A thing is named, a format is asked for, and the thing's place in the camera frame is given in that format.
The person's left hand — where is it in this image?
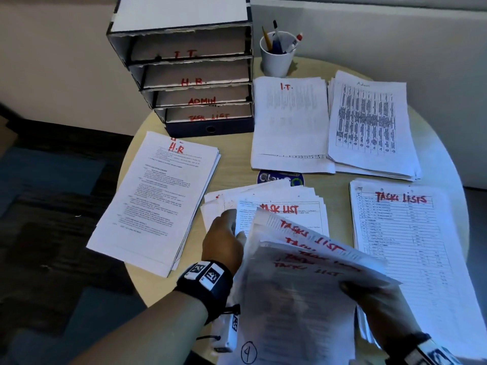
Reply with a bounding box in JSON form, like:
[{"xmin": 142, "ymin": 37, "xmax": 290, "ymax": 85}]
[{"xmin": 200, "ymin": 208, "xmax": 248, "ymax": 276}]

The person's right hand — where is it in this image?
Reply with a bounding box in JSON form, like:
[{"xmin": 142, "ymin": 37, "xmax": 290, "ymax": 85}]
[{"xmin": 339, "ymin": 281, "xmax": 423, "ymax": 350}]

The sheaf of papers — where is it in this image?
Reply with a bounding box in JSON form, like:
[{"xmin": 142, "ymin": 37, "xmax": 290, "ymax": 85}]
[{"xmin": 87, "ymin": 131, "xmax": 220, "ymax": 276}]

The H.R. paper stack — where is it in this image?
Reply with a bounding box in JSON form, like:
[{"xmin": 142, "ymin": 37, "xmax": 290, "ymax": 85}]
[{"xmin": 86, "ymin": 131, "xmax": 221, "ymax": 279}]

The I.T. paper stack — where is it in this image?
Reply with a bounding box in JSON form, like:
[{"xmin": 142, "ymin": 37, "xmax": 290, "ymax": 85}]
[{"xmin": 250, "ymin": 76, "xmax": 336, "ymax": 174}]

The Task Lists paper stack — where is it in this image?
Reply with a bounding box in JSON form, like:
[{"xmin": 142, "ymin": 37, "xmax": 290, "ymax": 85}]
[{"xmin": 349, "ymin": 178, "xmax": 487, "ymax": 361}]

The Admin paper stack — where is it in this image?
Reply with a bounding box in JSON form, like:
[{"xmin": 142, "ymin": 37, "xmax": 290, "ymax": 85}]
[{"xmin": 327, "ymin": 70, "xmax": 422, "ymax": 182}]

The unsorted paper stack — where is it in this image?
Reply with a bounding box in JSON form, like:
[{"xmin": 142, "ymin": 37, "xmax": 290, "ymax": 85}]
[{"xmin": 328, "ymin": 70, "xmax": 419, "ymax": 177}]

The cardboard document tray organizer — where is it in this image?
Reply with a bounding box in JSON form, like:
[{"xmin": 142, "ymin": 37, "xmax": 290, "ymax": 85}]
[{"xmin": 106, "ymin": 0, "xmax": 254, "ymax": 67}]

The person's left forearm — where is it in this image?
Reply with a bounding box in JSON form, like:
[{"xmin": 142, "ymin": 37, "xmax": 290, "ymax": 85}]
[{"xmin": 70, "ymin": 290, "xmax": 209, "ymax": 365}]

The round wooden table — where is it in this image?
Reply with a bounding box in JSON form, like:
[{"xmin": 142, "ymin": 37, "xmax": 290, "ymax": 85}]
[{"xmin": 118, "ymin": 56, "xmax": 469, "ymax": 365}]

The blue round disc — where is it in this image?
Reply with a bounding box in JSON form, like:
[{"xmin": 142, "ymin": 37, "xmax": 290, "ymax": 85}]
[{"xmin": 257, "ymin": 169, "xmax": 304, "ymax": 187}]

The white pen cup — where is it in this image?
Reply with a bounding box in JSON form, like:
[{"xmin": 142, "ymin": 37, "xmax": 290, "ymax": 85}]
[{"xmin": 259, "ymin": 31, "xmax": 297, "ymax": 78}]

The white red-capped marker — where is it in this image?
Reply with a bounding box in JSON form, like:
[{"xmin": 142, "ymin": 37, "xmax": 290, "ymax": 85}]
[{"xmin": 285, "ymin": 32, "xmax": 304, "ymax": 53}]

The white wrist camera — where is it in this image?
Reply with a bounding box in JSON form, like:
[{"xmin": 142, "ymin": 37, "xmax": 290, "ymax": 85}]
[{"xmin": 213, "ymin": 304, "xmax": 240, "ymax": 354}]

